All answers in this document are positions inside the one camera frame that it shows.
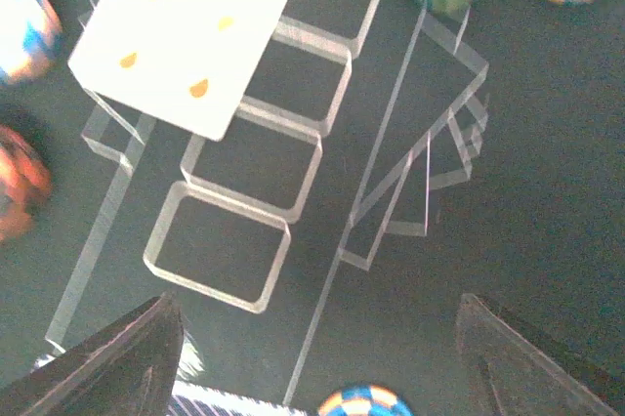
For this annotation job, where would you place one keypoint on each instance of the round black poker mat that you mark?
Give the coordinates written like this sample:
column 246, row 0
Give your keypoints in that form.
column 538, row 227

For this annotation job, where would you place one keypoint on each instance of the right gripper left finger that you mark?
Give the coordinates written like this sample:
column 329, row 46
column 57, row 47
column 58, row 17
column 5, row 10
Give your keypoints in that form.
column 127, row 368

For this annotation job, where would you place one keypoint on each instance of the dealt card bottom player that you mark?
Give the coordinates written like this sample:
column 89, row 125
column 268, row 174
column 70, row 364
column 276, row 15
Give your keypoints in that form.
column 190, row 399

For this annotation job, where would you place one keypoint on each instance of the brown chips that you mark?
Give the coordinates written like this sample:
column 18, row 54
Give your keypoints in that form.
column 26, row 184

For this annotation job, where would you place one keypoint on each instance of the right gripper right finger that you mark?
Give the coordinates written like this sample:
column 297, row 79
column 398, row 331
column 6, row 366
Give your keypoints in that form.
column 514, row 368

